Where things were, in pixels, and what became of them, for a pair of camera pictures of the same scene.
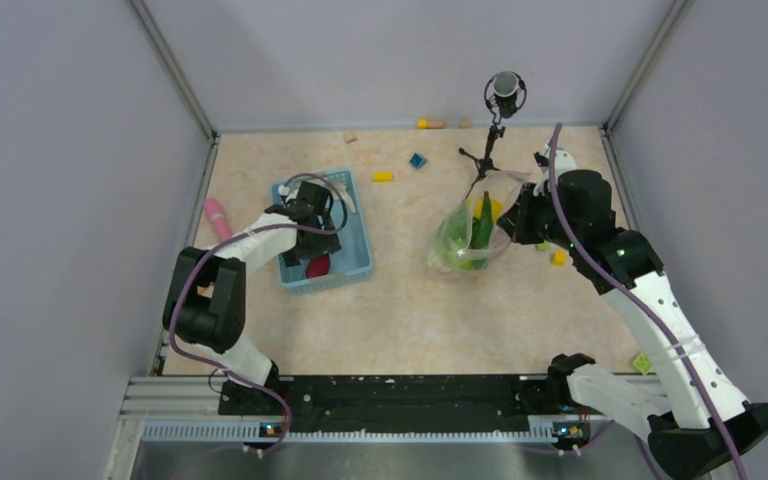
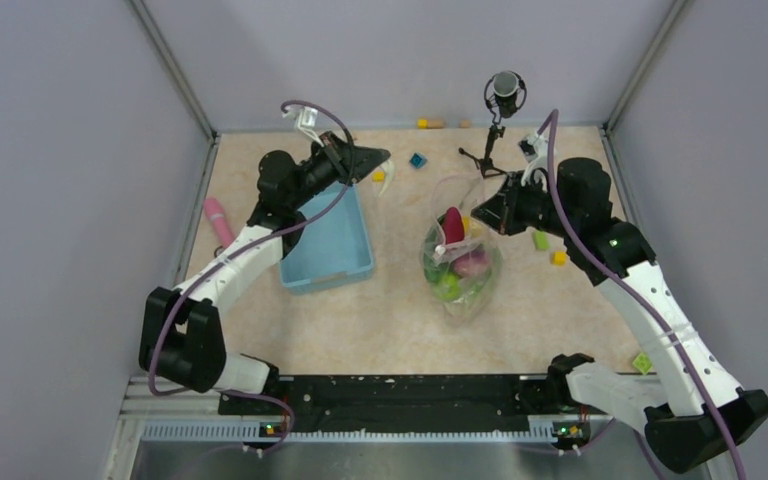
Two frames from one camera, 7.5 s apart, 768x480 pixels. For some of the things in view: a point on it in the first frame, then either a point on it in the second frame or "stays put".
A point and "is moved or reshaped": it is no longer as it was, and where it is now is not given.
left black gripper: x=327 y=242 to x=350 y=161
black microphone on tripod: x=505 y=94 stays put
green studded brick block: x=642 y=363 stays put
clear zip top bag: x=468 y=239 is moved or reshaped
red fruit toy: x=318 y=266 to x=453 y=225
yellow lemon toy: x=496 y=208 is moved or reshaped
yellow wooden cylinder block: x=430 y=124 stays put
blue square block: x=418 y=161 stays put
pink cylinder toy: x=215 y=212 stays put
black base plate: x=400 y=404 stays put
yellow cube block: x=559 y=258 stays put
